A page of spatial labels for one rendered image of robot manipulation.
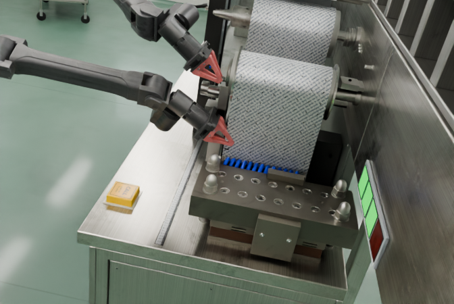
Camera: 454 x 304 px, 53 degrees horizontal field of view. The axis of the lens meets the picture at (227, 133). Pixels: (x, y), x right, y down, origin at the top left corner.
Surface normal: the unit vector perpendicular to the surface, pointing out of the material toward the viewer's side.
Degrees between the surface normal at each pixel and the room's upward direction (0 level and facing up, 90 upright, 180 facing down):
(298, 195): 0
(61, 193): 0
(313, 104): 90
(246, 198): 0
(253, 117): 90
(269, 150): 90
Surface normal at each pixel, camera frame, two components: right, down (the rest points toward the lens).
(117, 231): 0.14, -0.86
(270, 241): -0.15, 0.46
